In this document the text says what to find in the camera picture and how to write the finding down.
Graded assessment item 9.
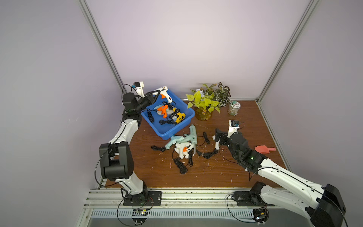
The yellow glue gun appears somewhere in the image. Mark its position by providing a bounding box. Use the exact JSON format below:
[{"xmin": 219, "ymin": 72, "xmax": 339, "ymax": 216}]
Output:
[{"xmin": 172, "ymin": 112, "xmax": 186, "ymax": 124}]

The white orange glue gun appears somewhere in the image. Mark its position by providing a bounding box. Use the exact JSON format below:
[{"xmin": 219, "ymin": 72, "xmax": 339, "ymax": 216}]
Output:
[{"xmin": 174, "ymin": 142, "xmax": 195, "ymax": 159}]

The long mint glue gun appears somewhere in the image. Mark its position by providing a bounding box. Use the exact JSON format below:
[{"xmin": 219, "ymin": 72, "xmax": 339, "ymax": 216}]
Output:
[{"xmin": 184, "ymin": 124, "xmax": 198, "ymax": 155}]

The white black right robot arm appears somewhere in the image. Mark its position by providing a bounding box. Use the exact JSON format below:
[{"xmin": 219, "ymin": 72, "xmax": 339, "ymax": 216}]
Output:
[{"xmin": 214, "ymin": 127, "xmax": 347, "ymax": 227}]

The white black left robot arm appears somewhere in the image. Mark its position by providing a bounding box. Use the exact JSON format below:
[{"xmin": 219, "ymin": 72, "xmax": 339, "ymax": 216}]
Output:
[{"xmin": 98, "ymin": 91, "xmax": 160, "ymax": 200}]

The blue plastic storage box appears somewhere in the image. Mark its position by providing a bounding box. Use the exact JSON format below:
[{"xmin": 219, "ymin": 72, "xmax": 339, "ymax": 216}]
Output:
[{"xmin": 141, "ymin": 89, "xmax": 195, "ymax": 140}]

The small clear glass jar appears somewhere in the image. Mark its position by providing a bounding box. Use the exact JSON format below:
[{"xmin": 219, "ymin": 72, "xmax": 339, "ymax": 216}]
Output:
[{"xmin": 228, "ymin": 101, "xmax": 241, "ymax": 116}]

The green leafy potted plant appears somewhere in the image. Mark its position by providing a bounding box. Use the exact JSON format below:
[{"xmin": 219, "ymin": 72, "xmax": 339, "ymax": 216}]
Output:
[{"xmin": 186, "ymin": 84, "xmax": 221, "ymax": 121}]

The pink plastic scoop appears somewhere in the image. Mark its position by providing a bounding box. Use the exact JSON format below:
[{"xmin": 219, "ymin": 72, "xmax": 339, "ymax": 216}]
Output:
[{"xmin": 255, "ymin": 145, "xmax": 277, "ymax": 154}]

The striped dark leaf plant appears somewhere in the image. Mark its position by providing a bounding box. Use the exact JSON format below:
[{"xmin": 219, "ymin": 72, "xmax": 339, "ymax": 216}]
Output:
[{"xmin": 214, "ymin": 82, "xmax": 231, "ymax": 107}]

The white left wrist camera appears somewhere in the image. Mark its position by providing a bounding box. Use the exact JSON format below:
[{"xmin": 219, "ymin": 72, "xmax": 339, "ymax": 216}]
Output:
[{"xmin": 133, "ymin": 81, "xmax": 145, "ymax": 97}]

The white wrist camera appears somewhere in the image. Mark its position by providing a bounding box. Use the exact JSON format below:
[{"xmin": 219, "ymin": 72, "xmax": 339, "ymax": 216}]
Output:
[
  {"xmin": 133, "ymin": 81, "xmax": 145, "ymax": 97},
  {"xmin": 227, "ymin": 120, "xmax": 240, "ymax": 138}
]

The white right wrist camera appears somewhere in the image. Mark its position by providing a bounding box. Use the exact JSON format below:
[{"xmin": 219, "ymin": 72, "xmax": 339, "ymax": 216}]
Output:
[{"xmin": 227, "ymin": 120, "xmax": 240, "ymax": 138}]

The black coiled power cable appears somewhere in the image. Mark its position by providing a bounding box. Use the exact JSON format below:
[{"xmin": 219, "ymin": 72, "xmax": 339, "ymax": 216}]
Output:
[{"xmin": 171, "ymin": 148, "xmax": 189, "ymax": 175}]

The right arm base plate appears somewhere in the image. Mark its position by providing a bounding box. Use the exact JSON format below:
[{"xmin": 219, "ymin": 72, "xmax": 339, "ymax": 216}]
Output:
[{"xmin": 232, "ymin": 191, "xmax": 274, "ymax": 207}]

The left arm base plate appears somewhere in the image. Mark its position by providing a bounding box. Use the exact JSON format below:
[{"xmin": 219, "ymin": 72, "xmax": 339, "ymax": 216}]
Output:
[{"xmin": 123, "ymin": 191, "xmax": 162, "ymax": 207}]

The aluminium front rail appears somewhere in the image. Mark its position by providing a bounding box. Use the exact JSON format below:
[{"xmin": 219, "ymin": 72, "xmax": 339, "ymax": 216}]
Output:
[{"xmin": 83, "ymin": 187, "xmax": 298, "ymax": 219}]

